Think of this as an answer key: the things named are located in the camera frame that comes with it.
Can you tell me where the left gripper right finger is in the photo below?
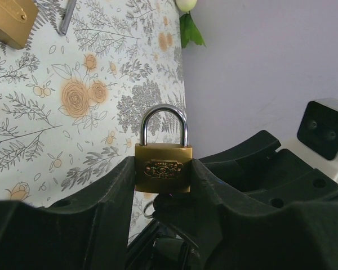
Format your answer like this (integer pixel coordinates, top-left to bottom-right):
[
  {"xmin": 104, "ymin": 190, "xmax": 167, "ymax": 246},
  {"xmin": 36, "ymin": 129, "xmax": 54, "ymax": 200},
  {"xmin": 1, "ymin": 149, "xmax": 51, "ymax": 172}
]
[{"xmin": 192, "ymin": 160, "xmax": 338, "ymax": 269}]

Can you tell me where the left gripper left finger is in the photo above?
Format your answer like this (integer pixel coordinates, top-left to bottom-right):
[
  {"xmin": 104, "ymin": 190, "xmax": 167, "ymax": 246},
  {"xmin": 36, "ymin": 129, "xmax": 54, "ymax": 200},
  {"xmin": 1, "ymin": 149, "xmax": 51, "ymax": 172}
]
[{"xmin": 0, "ymin": 157, "xmax": 135, "ymax": 269}]

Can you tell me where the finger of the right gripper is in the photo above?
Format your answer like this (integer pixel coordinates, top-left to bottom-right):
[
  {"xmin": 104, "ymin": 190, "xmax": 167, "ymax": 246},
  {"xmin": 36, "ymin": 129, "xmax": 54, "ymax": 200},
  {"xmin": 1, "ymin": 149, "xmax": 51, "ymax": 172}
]
[
  {"xmin": 200, "ymin": 130, "xmax": 338, "ymax": 208},
  {"xmin": 125, "ymin": 193, "xmax": 223, "ymax": 270}
]

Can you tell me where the small brass padlock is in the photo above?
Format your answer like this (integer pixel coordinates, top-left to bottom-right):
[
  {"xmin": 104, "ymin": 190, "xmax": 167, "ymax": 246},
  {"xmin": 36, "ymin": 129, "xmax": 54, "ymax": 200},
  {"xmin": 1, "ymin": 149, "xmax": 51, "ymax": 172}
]
[{"xmin": 135, "ymin": 104, "xmax": 193, "ymax": 194}]

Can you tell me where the floral table mat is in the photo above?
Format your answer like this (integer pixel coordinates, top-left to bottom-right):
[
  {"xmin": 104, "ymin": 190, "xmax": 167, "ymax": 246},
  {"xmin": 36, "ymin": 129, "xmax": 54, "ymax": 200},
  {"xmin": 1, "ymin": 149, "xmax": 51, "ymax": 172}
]
[{"xmin": 0, "ymin": 0, "xmax": 186, "ymax": 245}]

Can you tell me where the white toy daikon radish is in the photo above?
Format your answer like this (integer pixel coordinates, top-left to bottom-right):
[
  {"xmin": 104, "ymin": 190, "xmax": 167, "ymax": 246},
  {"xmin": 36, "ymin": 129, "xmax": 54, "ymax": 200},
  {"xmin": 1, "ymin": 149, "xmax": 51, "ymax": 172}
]
[{"xmin": 175, "ymin": 0, "xmax": 206, "ymax": 48}]

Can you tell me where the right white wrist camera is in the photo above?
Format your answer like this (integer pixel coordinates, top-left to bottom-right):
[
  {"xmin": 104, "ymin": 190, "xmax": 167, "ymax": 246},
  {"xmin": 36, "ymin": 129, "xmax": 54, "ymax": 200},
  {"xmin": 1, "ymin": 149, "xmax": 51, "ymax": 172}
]
[{"xmin": 281, "ymin": 98, "xmax": 338, "ymax": 183}]

